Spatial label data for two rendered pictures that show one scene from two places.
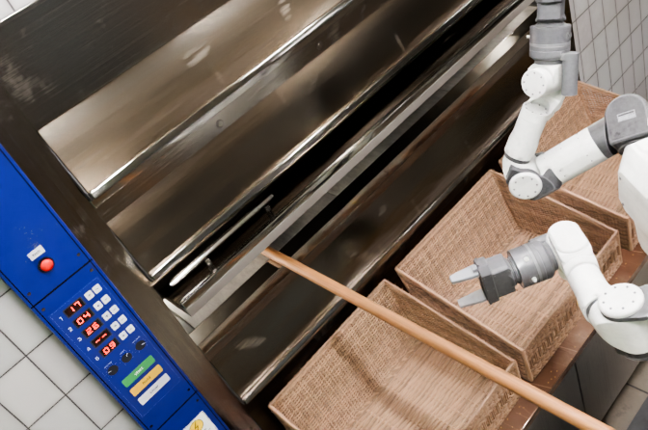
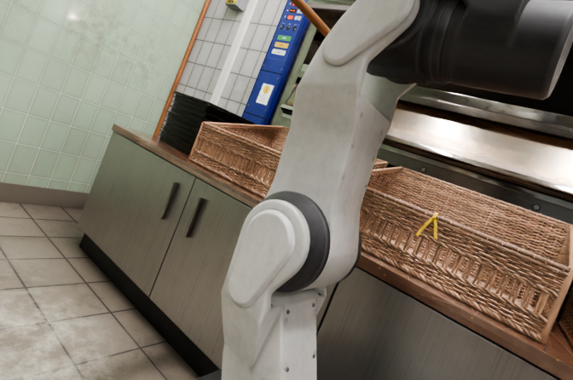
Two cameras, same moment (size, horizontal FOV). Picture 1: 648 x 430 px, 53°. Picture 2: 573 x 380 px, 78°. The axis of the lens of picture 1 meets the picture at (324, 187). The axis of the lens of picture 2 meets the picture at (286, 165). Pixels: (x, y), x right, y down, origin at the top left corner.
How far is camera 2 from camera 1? 207 cm
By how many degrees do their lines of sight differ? 68
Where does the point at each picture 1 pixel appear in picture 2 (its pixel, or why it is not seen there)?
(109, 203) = not seen: outside the picture
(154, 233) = not seen: outside the picture
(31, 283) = not seen: outside the picture
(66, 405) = (268, 29)
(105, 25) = not seen: outside the picture
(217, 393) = (284, 95)
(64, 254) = not seen: outside the picture
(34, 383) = (273, 10)
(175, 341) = (302, 50)
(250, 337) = not seen: hidden behind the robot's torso
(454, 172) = (525, 174)
